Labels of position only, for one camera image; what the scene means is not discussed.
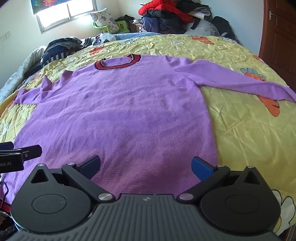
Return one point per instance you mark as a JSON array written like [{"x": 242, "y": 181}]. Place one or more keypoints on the brown wooden door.
[{"x": 279, "y": 34}]

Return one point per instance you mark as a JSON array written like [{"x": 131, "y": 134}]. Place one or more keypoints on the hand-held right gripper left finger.
[{"x": 91, "y": 166}]

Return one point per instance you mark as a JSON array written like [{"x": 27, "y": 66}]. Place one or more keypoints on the yellow printed blanket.
[{"x": 242, "y": 129}]

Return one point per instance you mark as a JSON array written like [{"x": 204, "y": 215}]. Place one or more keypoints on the white plastic bag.
[{"x": 104, "y": 38}]

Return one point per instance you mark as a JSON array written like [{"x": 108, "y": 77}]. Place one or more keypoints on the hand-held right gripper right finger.
[{"x": 200, "y": 168}]

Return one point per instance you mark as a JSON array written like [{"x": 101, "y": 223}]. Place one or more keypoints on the white floral pillow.
[{"x": 104, "y": 19}]

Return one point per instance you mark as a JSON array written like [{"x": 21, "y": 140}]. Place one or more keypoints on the black garment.
[{"x": 223, "y": 26}]

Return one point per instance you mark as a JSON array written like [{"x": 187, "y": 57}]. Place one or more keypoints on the purple sweater with red collar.
[{"x": 127, "y": 115}]

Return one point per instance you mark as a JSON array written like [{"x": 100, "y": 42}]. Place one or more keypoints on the window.
[{"x": 67, "y": 16}]

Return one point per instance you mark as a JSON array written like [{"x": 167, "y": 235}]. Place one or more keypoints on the red puffer jacket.
[{"x": 159, "y": 7}]

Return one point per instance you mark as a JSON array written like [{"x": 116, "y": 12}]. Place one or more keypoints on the dark blue jacket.
[{"x": 161, "y": 23}]

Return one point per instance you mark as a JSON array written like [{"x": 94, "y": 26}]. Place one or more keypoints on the green plastic stool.
[{"x": 121, "y": 26}]

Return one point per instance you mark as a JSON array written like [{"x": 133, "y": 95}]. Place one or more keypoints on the floral window blind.
[{"x": 46, "y": 5}]

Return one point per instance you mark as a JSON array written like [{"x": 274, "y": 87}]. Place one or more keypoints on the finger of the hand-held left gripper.
[
  {"x": 6, "y": 146},
  {"x": 29, "y": 151}
]

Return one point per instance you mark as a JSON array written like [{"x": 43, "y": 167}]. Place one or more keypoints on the blue knitted blanket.
[{"x": 131, "y": 35}]

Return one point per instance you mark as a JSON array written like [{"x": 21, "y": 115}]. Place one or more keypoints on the white wall switch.
[{"x": 5, "y": 37}]

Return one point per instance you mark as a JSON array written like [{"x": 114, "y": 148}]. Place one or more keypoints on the pile of dark clothes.
[{"x": 59, "y": 48}]

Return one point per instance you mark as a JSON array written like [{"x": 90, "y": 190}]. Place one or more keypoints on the white quilt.
[{"x": 16, "y": 71}]

